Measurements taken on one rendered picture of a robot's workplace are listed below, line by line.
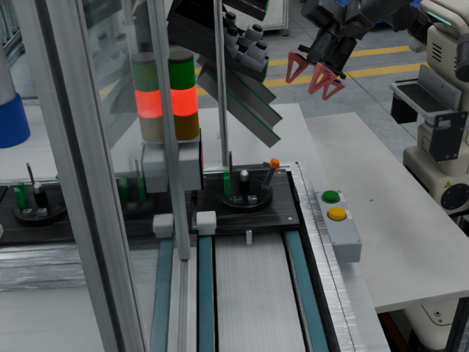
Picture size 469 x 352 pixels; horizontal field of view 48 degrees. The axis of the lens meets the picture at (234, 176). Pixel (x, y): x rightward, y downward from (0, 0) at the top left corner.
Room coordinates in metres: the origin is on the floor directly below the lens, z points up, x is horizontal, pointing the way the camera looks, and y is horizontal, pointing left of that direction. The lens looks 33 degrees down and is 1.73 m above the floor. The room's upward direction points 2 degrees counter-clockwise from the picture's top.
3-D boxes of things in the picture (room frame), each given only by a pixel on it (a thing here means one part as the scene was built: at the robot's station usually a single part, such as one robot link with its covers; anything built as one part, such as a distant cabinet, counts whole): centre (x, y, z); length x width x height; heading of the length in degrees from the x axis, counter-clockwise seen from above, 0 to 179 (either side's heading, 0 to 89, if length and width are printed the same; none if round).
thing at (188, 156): (0.87, 0.09, 1.29); 0.12 x 0.05 x 0.25; 2
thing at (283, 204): (1.07, -0.02, 0.96); 0.24 x 0.24 x 0.02; 2
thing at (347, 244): (0.99, -0.24, 0.93); 0.21 x 0.07 x 0.06; 2
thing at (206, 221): (0.97, 0.07, 0.97); 0.05 x 0.05 x 0.04; 2
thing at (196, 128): (0.87, 0.09, 1.28); 0.05 x 0.05 x 0.05
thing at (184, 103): (0.87, 0.09, 1.33); 0.05 x 0.05 x 0.05
